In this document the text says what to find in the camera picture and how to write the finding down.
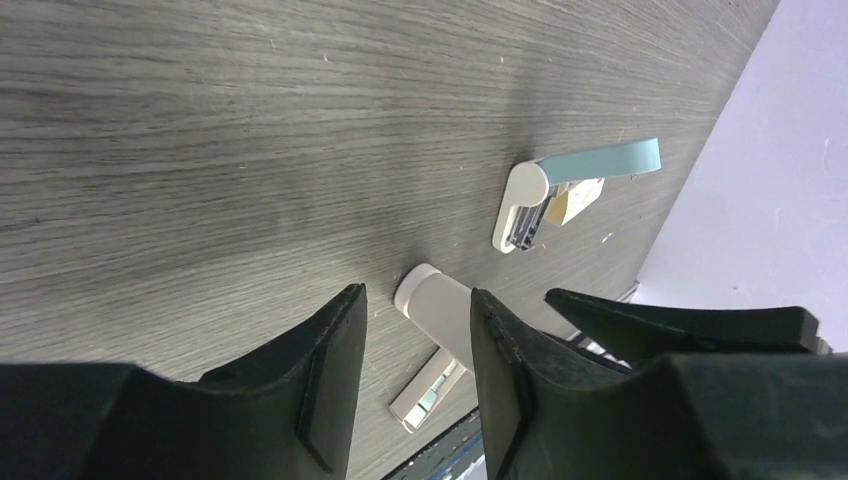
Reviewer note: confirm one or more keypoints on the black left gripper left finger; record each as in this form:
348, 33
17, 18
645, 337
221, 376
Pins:
285, 410

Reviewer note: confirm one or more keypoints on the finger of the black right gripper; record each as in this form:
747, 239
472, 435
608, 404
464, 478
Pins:
637, 333

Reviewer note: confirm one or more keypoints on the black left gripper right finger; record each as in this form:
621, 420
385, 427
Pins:
551, 410

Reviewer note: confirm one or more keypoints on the white staple box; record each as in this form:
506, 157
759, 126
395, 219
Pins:
571, 199

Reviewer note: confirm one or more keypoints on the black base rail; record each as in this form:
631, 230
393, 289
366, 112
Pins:
449, 455

